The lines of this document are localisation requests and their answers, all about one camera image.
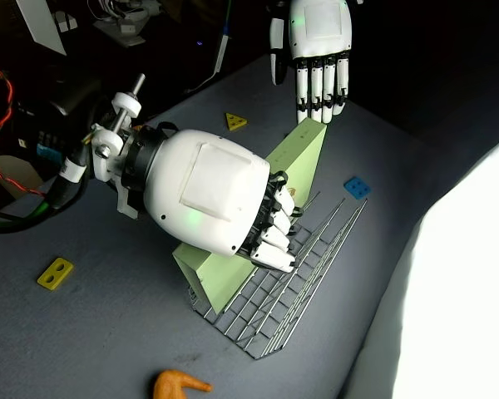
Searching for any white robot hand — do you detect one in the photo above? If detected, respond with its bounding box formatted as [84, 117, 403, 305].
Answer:
[269, 0, 353, 125]
[143, 128, 304, 274]

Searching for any triangular toy block with holes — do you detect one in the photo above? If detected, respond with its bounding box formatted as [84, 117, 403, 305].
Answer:
[225, 111, 249, 132]

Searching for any orange toy chicken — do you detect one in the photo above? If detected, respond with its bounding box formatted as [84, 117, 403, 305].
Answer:
[152, 369, 214, 399]

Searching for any yellow rectangular two-hole block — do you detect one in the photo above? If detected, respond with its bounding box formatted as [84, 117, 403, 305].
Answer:
[37, 257, 75, 291]

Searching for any blue square four-hole block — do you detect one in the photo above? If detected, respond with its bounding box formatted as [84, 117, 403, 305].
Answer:
[343, 176, 372, 199]

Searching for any grey table cloth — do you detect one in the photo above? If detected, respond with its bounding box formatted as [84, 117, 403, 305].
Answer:
[0, 53, 499, 399]

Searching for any white backdrop cloth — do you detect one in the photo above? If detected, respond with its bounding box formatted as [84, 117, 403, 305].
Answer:
[336, 129, 499, 399]

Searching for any white flat panel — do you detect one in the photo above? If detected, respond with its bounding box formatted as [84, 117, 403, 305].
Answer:
[14, 0, 67, 57]

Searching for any white wire rack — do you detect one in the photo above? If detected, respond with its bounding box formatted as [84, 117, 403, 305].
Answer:
[186, 190, 369, 361]

